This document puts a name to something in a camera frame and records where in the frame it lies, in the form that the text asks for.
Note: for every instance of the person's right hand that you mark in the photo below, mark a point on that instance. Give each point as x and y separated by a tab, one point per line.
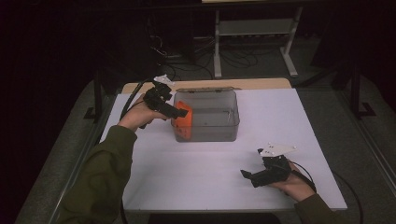
295	186

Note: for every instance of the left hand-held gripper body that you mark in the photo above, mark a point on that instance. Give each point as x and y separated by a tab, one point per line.
158	96

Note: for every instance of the person's left hand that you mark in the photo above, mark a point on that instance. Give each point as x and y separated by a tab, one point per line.
137	115

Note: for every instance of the clear grey plastic box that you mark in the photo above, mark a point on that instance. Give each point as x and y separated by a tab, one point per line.
214	118

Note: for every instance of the black metal stand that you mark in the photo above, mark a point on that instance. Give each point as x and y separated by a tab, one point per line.
98	93
355	93

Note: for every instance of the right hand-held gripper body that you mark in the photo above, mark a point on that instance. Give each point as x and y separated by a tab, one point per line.
277	169

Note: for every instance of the orange phone case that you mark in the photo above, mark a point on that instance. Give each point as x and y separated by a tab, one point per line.
183	121

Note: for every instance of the white metal stand frame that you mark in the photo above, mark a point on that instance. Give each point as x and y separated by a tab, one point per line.
255	27

